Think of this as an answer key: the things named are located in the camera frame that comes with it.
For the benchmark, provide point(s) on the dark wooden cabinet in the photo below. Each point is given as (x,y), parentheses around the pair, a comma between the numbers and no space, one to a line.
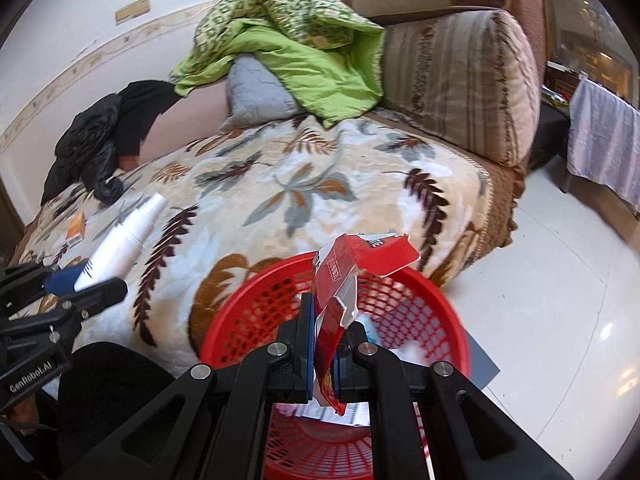
(547,130)

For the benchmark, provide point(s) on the white long box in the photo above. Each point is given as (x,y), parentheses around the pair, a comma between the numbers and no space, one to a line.
(120,245)

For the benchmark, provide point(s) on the leaf print blanket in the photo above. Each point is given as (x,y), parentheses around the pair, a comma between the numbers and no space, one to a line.
(300,185)

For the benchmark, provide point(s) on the black cloth garment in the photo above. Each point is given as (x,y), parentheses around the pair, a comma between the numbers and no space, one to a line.
(145,110)

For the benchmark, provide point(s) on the striped sofa cushion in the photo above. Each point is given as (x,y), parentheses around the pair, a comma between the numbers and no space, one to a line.
(450,85)

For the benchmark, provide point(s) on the white printed leaflet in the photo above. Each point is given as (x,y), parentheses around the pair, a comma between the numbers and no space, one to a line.
(325,415)

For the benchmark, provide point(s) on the person's left forearm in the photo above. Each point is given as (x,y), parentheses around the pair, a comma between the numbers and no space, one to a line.
(20,450)

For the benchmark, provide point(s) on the black puffer jacket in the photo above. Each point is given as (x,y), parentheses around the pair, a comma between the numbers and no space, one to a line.
(80,145)

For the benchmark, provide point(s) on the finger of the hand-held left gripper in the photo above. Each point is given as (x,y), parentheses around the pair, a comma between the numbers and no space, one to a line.
(62,280)
(100,292)

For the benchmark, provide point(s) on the white tissue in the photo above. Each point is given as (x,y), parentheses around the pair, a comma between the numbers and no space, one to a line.
(410,352)

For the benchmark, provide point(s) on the red plastic basket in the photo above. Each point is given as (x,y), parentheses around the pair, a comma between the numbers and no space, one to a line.
(240,310)

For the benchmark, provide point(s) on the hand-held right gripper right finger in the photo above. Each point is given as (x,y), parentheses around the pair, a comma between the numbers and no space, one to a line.
(342,375)

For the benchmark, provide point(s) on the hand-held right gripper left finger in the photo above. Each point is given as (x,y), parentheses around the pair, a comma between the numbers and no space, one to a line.
(305,355)

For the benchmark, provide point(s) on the small wall label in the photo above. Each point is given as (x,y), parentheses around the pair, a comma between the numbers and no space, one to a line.
(132,9)

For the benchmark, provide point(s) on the green patterned quilt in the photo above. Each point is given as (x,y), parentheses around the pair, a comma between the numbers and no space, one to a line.
(300,70)

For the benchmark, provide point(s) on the glass display cabinet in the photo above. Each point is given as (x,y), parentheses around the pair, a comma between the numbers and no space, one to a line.
(590,50)

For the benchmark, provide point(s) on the lilac cloth covered table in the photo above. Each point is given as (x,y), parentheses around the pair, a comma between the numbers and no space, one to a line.
(605,135)

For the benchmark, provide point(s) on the person's black trouser leg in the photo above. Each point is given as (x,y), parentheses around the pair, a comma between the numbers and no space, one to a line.
(110,390)

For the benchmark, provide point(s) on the red cigarette pack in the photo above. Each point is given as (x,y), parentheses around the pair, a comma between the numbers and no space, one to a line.
(335,270)

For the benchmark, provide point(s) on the dark grey floor mat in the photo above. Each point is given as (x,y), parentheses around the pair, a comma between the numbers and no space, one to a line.
(482,365)

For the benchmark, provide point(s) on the teal packet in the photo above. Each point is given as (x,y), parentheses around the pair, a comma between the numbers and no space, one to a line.
(371,332)

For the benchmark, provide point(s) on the orange box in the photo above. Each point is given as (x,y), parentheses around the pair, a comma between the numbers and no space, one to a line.
(76,227)

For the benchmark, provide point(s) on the grey quilted pillow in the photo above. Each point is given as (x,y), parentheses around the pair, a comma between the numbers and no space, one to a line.
(255,95)

